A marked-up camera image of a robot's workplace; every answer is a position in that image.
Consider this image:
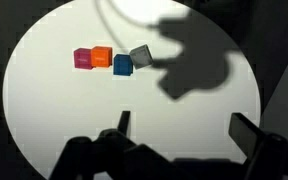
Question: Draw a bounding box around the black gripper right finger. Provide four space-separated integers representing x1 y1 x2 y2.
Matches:
228 112 269 158

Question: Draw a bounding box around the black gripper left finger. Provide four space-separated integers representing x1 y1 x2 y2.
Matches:
117 110 132 138

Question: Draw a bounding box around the orange block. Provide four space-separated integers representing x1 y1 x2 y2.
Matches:
90 45 113 69

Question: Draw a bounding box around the grey block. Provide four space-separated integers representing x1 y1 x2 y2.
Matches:
129 44 154 70

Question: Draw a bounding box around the blue block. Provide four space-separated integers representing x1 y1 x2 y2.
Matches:
113 53 134 77

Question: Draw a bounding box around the pink block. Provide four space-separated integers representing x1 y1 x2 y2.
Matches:
73 47 94 70

